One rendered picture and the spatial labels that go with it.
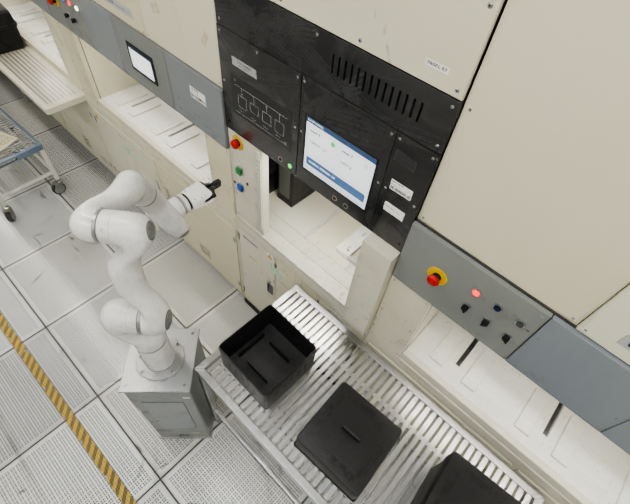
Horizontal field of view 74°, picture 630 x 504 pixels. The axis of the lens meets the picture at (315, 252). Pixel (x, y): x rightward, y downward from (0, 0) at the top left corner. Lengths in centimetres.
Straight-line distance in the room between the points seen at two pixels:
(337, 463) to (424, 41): 133
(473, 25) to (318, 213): 139
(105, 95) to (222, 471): 234
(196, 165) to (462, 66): 173
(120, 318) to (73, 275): 173
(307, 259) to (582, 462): 133
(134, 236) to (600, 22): 113
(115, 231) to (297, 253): 96
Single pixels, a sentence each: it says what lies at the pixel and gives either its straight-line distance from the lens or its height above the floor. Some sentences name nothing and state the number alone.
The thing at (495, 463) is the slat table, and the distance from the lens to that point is 192.
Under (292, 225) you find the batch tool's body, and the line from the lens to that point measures 210.
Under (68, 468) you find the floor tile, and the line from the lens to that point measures 271.
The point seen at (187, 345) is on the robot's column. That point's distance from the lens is 190.
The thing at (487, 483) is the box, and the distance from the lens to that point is 161.
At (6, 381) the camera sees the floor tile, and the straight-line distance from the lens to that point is 303.
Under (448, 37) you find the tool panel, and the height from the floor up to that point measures 206.
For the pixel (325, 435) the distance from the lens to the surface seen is 165.
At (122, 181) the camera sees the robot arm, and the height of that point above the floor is 157.
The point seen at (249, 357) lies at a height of 77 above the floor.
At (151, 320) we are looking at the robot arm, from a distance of 149.
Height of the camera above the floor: 246
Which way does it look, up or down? 53 degrees down
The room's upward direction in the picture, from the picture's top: 8 degrees clockwise
